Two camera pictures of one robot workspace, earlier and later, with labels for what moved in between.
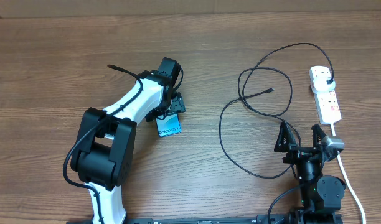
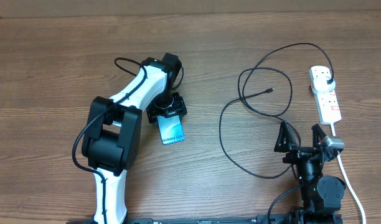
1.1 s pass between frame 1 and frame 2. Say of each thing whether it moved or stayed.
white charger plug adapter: stayed
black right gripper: stayed
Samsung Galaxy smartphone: moved
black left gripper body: stayed
